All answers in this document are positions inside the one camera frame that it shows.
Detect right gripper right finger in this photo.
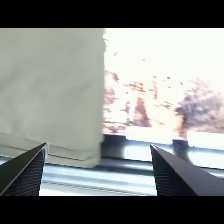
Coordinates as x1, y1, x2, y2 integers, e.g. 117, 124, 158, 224
149, 143, 224, 197

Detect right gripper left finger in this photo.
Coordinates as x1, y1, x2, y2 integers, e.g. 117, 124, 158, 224
0, 142, 48, 197

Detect olive green pants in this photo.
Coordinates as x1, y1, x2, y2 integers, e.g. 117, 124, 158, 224
0, 27, 108, 169

